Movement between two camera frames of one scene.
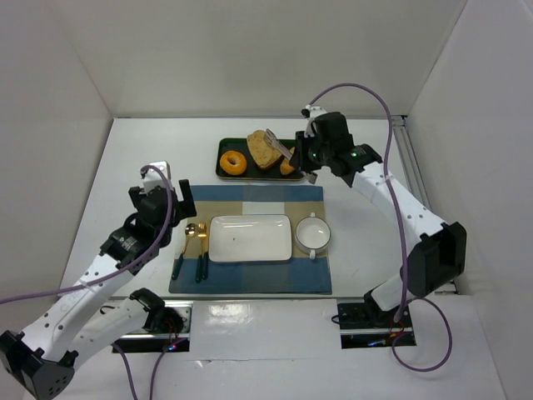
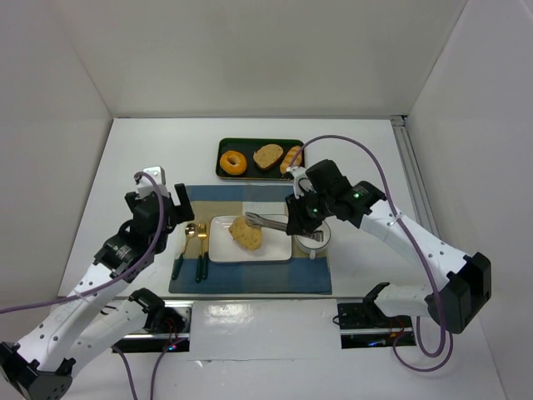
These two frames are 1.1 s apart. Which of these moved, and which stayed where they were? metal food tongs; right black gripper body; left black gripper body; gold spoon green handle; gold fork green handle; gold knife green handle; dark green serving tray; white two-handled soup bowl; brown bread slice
Moved: brown bread slice; right black gripper body; metal food tongs
Stayed: gold knife green handle; dark green serving tray; white two-handled soup bowl; gold fork green handle; gold spoon green handle; left black gripper body
